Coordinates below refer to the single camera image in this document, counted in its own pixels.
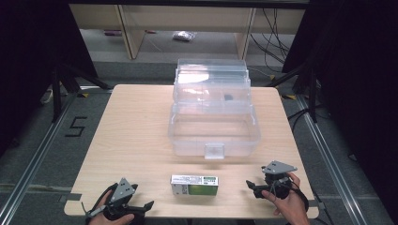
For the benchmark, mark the yellow tape piece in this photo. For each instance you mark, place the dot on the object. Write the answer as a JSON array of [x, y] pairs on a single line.
[[83, 95], [289, 97]]

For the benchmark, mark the person's right hand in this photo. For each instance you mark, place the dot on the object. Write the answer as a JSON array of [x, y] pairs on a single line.
[[292, 209]]

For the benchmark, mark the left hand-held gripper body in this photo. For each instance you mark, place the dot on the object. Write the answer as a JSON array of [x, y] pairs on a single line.
[[122, 190]]

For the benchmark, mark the black curtain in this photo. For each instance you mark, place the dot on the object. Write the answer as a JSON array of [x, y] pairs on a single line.
[[28, 62], [359, 78]]

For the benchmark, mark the pink flat item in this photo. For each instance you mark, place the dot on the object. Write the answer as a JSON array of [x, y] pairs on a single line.
[[112, 33]]

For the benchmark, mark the green and white carton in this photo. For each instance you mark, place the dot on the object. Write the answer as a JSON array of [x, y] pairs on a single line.
[[194, 186]]

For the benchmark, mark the person's left hand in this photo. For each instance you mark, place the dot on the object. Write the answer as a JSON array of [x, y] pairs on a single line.
[[108, 220]]

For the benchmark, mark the aluminium floor rail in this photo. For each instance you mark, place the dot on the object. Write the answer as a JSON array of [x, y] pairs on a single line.
[[328, 156], [37, 156]]

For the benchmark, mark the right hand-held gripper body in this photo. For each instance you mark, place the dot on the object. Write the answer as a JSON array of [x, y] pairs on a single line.
[[278, 179]]

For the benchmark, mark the clear plastic bag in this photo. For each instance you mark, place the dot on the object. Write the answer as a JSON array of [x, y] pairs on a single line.
[[184, 35]]

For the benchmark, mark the clear plastic storage box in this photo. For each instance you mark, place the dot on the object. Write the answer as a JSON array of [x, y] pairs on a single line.
[[216, 125]]

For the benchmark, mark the black metal stand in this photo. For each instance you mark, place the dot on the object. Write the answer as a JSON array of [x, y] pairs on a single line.
[[312, 93], [57, 93]]

